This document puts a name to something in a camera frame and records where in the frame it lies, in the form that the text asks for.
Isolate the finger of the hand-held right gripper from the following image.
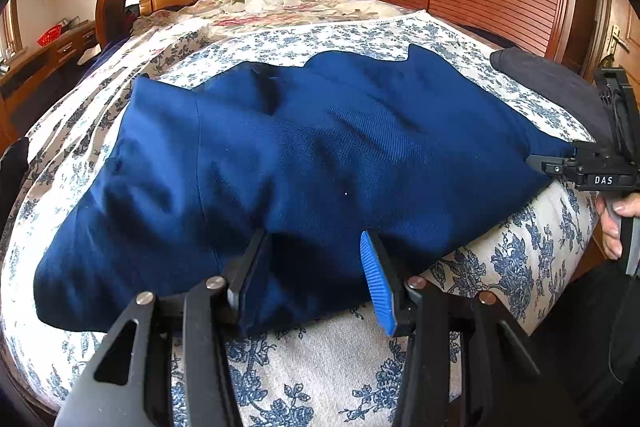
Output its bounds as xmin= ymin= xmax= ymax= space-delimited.
xmin=526 ymin=152 xmax=576 ymax=175

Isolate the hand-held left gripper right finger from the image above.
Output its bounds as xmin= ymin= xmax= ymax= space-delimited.
xmin=360 ymin=229 xmax=583 ymax=427

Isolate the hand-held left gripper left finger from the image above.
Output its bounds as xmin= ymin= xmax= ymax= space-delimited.
xmin=54 ymin=229 xmax=271 ymax=427

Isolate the blue suit jacket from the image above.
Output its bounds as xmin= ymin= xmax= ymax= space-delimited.
xmin=34 ymin=44 xmax=576 ymax=338

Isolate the person's right hand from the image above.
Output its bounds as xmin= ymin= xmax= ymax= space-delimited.
xmin=595 ymin=196 xmax=640 ymax=260

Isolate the dark grey cloth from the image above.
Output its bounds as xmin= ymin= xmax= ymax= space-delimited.
xmin=490 ymin=48 xmax=613 ymax=142

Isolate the white blue floral blanket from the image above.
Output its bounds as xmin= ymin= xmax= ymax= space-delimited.
xmin=0 ymin=9 xmax=601 ymax=427

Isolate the person's black clothing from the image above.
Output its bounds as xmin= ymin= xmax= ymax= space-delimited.
xmin=530 ymin=252 xmax=640 ymax=427

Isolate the wooden door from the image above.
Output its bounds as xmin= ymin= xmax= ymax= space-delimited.
xmin=595 ymin=0 xmax=640 ymax=72

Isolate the black cloth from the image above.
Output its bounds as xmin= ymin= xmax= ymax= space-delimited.
xmin=0 ymin=137 xmax=31 ymax=233

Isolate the pink floral quilt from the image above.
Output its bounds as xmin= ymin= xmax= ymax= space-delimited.
xmin=132 ymin=0 xmax=416 ymax=38

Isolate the wooden chair back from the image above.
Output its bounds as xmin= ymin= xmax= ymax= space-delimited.
xmin=95 ymin=0 xmax=131 ymax=50

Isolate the wooden desk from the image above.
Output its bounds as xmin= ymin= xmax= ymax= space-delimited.
xmin=0 ymin=22 xmax=98 ymax=108

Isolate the red basket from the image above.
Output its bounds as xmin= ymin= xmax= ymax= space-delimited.
xmin=37 ymin=26 xmax=66 ymax=45

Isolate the window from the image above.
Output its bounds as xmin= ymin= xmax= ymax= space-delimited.
xmin=0 ymin=0 xmax=23 ymax=58

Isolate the brass door handle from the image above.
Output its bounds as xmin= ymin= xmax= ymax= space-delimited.
xmin=607 ymin=24 xmax=631 ymax=58

